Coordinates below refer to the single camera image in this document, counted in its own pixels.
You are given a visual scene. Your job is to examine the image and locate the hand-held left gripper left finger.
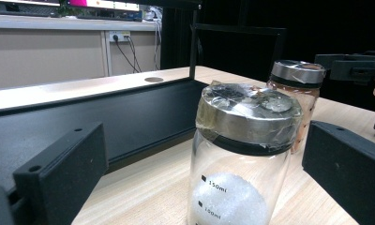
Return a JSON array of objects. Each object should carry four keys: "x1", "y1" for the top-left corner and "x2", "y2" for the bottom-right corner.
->
[{"x1": 12, "y1": 121, "x2": 110, "y2": 225}]

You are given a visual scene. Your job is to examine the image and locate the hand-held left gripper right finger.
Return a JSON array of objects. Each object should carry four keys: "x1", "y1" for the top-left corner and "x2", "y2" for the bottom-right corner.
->
[{"x1": 302, "y1": 120, "x2": 375, "y2": 225}]

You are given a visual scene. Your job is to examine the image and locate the glass jar with orange powder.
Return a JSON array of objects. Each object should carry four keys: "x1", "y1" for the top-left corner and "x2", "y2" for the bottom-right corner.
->
[{"x1": 265, "y1": 59, "x2": 327, "y2": 155}]

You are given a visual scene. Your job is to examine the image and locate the black metal two-tier rack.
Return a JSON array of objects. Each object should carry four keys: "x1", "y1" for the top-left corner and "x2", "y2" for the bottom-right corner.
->
[{"x1": 0, "y1": 0, "x2": 287, "y2": 204}]

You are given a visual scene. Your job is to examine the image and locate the glass jar with white powder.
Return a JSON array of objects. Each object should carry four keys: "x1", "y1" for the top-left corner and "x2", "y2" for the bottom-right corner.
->
[{"x1": 186, "y1": 80, "x2": 303, "y2": 225}]

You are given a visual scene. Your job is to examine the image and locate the black curtain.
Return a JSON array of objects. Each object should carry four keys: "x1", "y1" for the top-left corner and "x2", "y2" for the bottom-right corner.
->
[{"x1": 160, "y1": 0, "x2": 375, "y2": 112}]

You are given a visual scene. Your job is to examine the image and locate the beige office desk partition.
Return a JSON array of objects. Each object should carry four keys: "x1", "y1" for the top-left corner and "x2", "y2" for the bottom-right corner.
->
[{"x1": 0, "y1": 13, "x2": 161, "y2": 92}]

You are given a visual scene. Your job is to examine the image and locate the computer monitor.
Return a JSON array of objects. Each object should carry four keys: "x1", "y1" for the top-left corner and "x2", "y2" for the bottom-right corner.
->
[{"x1": 66, "y1": 0, "x2": 142, "y2": 13}]

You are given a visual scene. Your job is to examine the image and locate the black power cable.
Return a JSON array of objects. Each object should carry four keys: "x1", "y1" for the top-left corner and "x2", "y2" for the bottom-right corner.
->
[
  {"x1": 123, "y1": 35, "x2": 143, "y2": 74},
  {"x1": 112, "y1": 35, "x2": 141, "y2": 74}
]

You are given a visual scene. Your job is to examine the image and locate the white wall socket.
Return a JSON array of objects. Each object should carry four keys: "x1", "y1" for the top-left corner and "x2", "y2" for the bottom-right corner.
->
[{"x1": 109, "y1": 30, "x2": 131, "y2": 43}]

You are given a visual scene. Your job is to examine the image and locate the white hanging cables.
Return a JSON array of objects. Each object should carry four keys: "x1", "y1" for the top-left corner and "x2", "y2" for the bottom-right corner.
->
[{"x1": 151, "y1": 17, "x2": 163, "y2": 71}]

